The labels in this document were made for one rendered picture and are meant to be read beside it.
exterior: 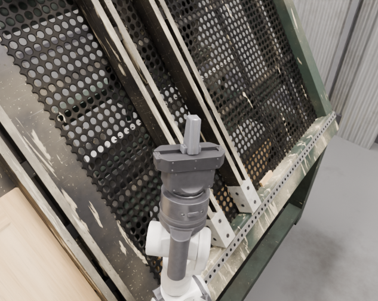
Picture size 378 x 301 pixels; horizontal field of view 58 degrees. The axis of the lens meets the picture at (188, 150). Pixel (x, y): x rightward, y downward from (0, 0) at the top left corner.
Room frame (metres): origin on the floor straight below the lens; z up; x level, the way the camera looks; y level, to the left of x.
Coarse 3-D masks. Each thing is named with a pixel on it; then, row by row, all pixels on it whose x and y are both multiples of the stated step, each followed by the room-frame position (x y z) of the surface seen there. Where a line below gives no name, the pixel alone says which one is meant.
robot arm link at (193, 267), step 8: (200, 232) 0.37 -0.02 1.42; (208, 232) 0.37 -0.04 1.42; (200, 240) 0.36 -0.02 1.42; (208, 240) 0.36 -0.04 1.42; (200, 248) 0.35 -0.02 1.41; (208, 248) 0.35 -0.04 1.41; (200, 256) 0.34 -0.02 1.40; (208, 256) 0.34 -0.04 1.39; (192, 264) 0.36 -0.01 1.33; (200, 264) 0.34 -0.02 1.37; (192, 272) 0.34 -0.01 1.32; (200, 272) 0.34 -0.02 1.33
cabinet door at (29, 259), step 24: (0, 216) 0.48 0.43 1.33; (24, 216) 0.50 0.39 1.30; (0, 240) 0.44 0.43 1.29; (24, 240) 0.46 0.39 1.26; (48, 240) 0.48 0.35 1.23; (0, 264) 0.40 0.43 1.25; (24, 264) 0.42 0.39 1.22; (48, 264) 0.44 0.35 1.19; (72, 264) 0.46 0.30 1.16; (0, 288) 0.36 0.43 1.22; (24, 288) 0.38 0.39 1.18; (48, 288) 0.39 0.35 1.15; (72, 288) 0.41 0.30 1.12
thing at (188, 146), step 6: (186, 120) 0.44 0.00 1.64; (192, 120) 0.43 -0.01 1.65; (186, 126) 0.44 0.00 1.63; (192, 126) 0.43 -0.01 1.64; (186, 132) 0.43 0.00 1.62; (192, 132) 0.42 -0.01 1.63; (186, 138) 0.43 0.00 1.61; (192, 138) 0.42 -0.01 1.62; (186, 144) 0.42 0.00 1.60; (192, 144) 0.42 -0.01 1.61; (180, 150) 0.42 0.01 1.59; (186, 150) 0.42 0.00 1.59; (192, 150) 0.41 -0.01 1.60
